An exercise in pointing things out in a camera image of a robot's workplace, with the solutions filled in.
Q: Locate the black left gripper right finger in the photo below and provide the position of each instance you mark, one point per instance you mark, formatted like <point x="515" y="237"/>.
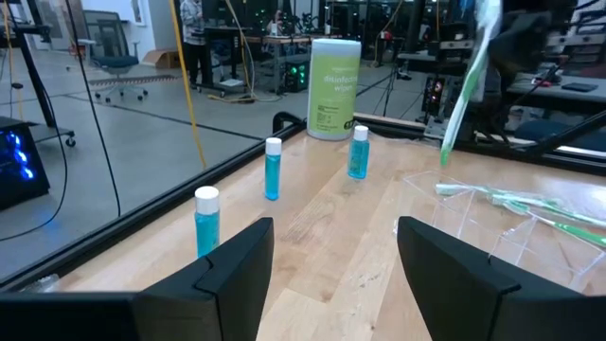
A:
<point x="464" y="293"/>

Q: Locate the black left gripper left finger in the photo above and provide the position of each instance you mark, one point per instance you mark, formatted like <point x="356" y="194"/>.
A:
<point x="222" y="293"/>

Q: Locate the blue bottle white cap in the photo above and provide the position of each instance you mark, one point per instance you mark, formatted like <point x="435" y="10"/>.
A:
<point x="207" y="227"/>
<point x="358" y="158"/>
<point x="272" y="175"/>

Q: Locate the green toothbrush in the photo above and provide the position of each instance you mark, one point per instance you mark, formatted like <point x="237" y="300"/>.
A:
<point x="466" y="90"/>
<point x="573" y="232"/>
<point x="473" y="190"/>

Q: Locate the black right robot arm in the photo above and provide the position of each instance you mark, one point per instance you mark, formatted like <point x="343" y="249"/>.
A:
<point x="494" y="104"/>

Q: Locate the clear acrylic organizer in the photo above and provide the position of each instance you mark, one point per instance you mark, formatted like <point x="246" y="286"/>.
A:
<point x="521" y="248"/>

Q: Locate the black tablet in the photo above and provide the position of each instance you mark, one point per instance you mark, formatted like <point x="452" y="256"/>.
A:
<point x="579" y="87"/>

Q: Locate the green disinfecting wipes canister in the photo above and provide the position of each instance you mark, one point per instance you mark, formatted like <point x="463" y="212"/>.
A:
<point x="333" y="90"/>

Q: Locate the black computer green lights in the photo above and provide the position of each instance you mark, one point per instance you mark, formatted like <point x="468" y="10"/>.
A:
<point x="297" y="73"/>

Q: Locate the black computer tower blue lights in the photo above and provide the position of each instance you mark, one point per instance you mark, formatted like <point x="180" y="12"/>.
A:
<point x="21" y="166"/>

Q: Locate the cardboard box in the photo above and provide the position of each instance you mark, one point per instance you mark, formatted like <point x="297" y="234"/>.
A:
<point x="163" y="59"/>

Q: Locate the person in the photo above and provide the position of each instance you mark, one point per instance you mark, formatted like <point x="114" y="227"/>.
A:
<point x="193" y="42"/>

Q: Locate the blue office chair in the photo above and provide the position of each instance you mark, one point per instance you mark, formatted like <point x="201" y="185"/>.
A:
<point x="111" y="61"/>

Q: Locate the desk with black legs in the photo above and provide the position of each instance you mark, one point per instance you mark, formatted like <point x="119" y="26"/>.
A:
<point x="222" y="33"/>

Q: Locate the black wheeled stand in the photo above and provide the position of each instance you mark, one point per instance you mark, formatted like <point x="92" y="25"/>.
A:
<point x="33" y="71"/>

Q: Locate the black table frame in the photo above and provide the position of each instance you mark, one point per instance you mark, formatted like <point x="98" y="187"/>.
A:
<point x="142" y="215"/>

